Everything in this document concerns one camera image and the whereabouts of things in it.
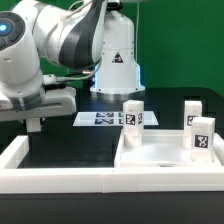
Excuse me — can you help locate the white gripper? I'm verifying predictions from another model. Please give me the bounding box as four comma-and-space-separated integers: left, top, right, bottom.
0, 87, 76, 122

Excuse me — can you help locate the white square tabletop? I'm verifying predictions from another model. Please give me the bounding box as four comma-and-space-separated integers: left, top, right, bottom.
114, 129, 224, 168

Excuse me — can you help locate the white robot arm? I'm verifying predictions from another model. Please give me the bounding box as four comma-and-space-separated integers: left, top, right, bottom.
0, 0, 145, 121

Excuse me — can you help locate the white marker sheet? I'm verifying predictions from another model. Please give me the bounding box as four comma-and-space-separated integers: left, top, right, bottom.
73, 111, 159, 126

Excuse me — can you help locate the white U-shaped fence wall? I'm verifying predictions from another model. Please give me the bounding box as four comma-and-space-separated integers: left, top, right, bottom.
0, 136, 224, 194

